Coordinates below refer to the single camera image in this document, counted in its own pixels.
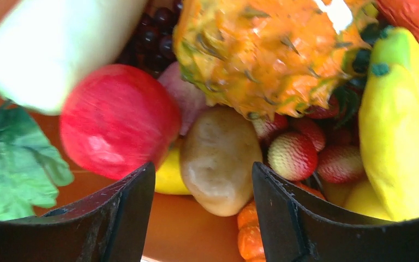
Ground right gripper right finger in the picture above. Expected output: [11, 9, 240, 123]
[252, 162, 419, 261]

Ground red apple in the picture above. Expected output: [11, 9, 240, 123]
[59, 64, 182, 180]

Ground orange pineapple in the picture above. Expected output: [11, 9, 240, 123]
[173, 1, 378, 119]

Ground white radish with leaves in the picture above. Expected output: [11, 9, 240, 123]
[0, 1, 147, 221]

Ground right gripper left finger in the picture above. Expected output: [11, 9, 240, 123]
[0, 163, 155, 261]

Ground orange plastic basket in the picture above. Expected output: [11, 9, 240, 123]
[0, 0, 247, 262]

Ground dark purple grapes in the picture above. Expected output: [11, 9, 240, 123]
[115, 0, 183, 78]

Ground yellow banana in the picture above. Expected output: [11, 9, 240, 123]
[358, 26, 419, 221]

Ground yellow lemon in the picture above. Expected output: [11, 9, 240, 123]
[155, 139, 190, 195]

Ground small orange pumpkin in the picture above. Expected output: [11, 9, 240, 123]
[237, 200, 266, 262]

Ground brown potato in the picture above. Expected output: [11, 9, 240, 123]
[179, 107, 262, 217]

